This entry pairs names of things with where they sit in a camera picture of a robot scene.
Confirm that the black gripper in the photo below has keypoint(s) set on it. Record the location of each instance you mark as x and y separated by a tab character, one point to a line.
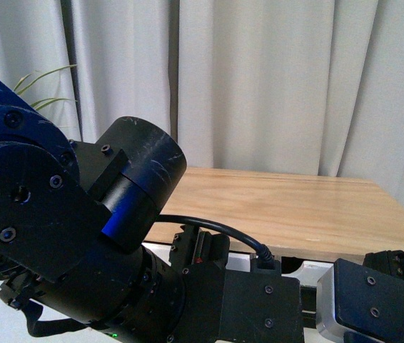
259	305

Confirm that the green spider plant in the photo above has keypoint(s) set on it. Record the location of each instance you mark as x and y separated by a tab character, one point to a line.
20	89

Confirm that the light wooden drawer cabinet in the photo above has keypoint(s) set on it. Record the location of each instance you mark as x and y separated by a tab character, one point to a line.
308	217

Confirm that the white drawer front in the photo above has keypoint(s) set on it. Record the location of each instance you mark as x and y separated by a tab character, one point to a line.
308	273

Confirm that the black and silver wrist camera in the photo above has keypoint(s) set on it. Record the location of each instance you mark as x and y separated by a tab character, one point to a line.
362	302

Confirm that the grey pleated curtain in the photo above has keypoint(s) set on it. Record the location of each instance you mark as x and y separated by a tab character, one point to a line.
301	87

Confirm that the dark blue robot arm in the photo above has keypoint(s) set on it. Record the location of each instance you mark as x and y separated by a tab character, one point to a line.
73	217

